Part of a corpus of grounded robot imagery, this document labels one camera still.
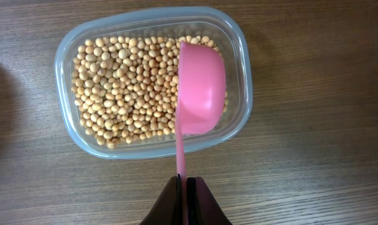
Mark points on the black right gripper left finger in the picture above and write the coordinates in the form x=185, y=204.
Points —
x=168, y=207

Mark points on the soybeans in container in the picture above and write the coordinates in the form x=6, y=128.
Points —
x=127, y=88

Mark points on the clear plastic container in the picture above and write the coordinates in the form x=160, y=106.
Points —
x=168, y=22

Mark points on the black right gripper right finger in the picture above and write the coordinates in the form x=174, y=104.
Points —
x=203, y=208

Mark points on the pink measuring scoop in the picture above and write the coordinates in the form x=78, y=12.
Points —
x=201, y=97

